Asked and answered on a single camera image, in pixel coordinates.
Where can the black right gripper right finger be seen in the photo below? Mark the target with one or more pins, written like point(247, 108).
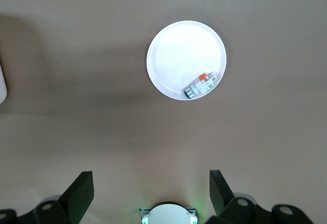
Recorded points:
point(221, 196)

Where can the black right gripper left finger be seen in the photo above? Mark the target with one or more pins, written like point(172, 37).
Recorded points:
point(76, 193)

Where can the small silver red component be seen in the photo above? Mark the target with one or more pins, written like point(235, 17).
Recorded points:
point(201, 86)

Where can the white lidded container grey clips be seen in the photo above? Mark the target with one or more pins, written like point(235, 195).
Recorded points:
point(2, 86)

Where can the pale pink round plate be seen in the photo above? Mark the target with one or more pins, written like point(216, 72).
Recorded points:
point(178, 50)

